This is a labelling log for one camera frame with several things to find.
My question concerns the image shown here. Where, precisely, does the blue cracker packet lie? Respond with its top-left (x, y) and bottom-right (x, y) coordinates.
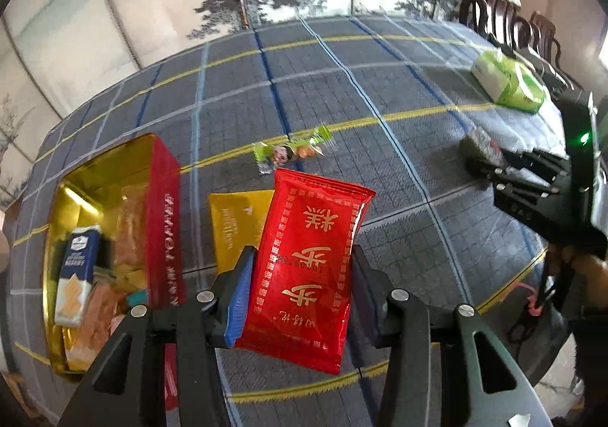
top-left (54, 225), bottom-right (103, 326)

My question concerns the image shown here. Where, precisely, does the person's right hand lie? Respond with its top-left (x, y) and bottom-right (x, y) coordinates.
top-left (546, 244), bottom-right (608, 314)

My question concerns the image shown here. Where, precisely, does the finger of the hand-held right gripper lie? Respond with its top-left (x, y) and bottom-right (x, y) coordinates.
top-left (467, 160), bottom-right (557, 193)
top-left (499, 148), bottom-right (567, 172)

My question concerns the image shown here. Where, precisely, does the red snack packet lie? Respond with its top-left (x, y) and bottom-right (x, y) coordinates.
top-left (235, 168), bottom-right (377, 376)

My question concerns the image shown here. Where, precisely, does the dark wooden chair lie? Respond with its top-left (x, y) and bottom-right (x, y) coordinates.
top-left (458, 0), bottom-right (531, 49)
top-left (527, 11), bottom-right (564, 73)

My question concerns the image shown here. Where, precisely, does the orange snack packet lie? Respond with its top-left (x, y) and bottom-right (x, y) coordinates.
top-left (65, 282), bottom-right (120, 372)

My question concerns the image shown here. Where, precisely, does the red cord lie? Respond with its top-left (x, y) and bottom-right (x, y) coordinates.
top-left (510, 282), bottom-right (548, 343)

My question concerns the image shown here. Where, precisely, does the red tin box gold inside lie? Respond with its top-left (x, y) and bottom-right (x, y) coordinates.
top-left (45, 133), bottom-right (182, 411)

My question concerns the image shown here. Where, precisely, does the green wrapped candy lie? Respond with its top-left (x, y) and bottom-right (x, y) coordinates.
top-left (287, 125), bottom-right (336, 161)
top-left (253, 142), bottom-right (290, 176)

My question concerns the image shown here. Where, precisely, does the tan snack packet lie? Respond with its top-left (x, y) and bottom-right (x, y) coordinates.
top-left (94, 264), bottom-right (148, 296)

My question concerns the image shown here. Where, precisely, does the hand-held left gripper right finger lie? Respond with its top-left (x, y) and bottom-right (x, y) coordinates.
top-left (351, 247), bottom-right (554, 427)

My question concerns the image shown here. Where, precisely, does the green tissue pack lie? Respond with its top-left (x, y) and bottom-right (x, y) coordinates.
top-left (470, 49), bottom-right (547, 115)

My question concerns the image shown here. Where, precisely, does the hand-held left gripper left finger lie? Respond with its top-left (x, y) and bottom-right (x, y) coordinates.
top-left (57, 244), bottom-right (258, 427)

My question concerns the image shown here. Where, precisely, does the grey speckled snack packet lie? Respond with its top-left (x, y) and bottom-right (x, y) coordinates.
top-left (458, 127), bottom-right (505, 172)

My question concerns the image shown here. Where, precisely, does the grey plaid tablecloth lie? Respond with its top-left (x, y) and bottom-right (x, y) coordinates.
top-left (9, 14), bottom-right (586, 427)

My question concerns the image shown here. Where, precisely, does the flat yellow snack packet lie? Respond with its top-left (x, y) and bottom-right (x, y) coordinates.
top-left (208, 189), bottom-right (277, 277)

